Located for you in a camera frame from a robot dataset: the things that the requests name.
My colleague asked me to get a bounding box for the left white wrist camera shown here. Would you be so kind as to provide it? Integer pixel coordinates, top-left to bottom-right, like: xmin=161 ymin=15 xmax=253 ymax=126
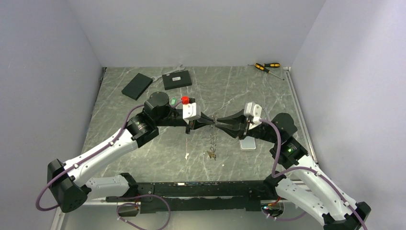
xmin=181 ymin=96 xmax=201 ymax=121

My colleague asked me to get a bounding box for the yellow black screwdriver front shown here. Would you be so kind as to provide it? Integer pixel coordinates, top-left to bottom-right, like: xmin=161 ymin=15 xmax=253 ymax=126
xmin=255 ymin=67 xmax=283 ymax=80

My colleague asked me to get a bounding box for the yellow black screwdriver rear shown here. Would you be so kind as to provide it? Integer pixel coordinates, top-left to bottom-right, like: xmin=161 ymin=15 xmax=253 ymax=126
xmin=249 ymin=63 xmax=281 ymax=69

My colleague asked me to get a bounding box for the silver wrench at back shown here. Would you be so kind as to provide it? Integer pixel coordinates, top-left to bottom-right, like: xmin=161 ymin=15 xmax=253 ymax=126
xmin=151 ymin=65 xmax=185 ymax=82

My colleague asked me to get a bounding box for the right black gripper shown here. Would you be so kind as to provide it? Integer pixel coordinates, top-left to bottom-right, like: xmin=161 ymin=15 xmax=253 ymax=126
xmin=215 ymin=109 xmax=280 ymax=144

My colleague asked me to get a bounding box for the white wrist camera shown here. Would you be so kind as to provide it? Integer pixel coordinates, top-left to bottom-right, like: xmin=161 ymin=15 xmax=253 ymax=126
xmin=243 ymin=102 xmax=262 ymax=123
xmin=181 ymin=96 xmax=201 ymax=121

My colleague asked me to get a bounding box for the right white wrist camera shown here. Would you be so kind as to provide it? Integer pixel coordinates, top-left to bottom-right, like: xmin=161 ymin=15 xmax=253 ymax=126
xmin=243 ymin=102 xmax=262 ymax=123

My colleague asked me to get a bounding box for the black box with label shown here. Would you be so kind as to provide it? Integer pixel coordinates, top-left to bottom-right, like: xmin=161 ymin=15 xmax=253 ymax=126
xmin=162 ymin=70 xmax=192 ymax=90

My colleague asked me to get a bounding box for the black flat box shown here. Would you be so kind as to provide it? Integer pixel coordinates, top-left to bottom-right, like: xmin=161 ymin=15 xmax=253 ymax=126
xmin=121 ymin=73 xmax=153 ymax=100

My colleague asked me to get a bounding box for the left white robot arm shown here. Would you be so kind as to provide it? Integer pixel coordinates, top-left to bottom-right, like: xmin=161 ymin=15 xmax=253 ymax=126
xmin=47 ymin=92 xmax=214 ymax=213

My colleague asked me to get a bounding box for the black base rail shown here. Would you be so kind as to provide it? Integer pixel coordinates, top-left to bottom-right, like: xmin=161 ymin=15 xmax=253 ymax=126
xmin=105 ymin=180 xmax=279 ymax=214

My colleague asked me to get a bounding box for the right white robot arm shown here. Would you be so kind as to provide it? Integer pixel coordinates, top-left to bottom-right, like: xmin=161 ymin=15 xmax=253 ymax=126
xmin=216 ymin=110 xmax=371 ymax=230

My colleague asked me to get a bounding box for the green key tag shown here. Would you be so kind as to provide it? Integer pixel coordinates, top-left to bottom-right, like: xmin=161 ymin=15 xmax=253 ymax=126
xmin=170 ymin=98 xmax=177 ymax=105

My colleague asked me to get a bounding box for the large metal keyring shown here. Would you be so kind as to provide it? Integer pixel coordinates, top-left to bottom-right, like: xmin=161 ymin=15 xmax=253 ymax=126
xmin=207 ymin=112 xmax=218 ymax=160

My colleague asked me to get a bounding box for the white smartphone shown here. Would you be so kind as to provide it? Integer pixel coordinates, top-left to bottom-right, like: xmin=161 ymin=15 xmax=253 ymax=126
xmin=239 ymin=137 xmax=256 ymax=150

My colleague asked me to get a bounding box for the yellow black screwdriver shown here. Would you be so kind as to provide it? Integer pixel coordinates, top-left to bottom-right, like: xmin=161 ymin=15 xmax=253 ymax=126
xmin=249 ymin=63 xmax=281 ymax=69
xmin=255 ymin=67 xmax=283 ymax=80

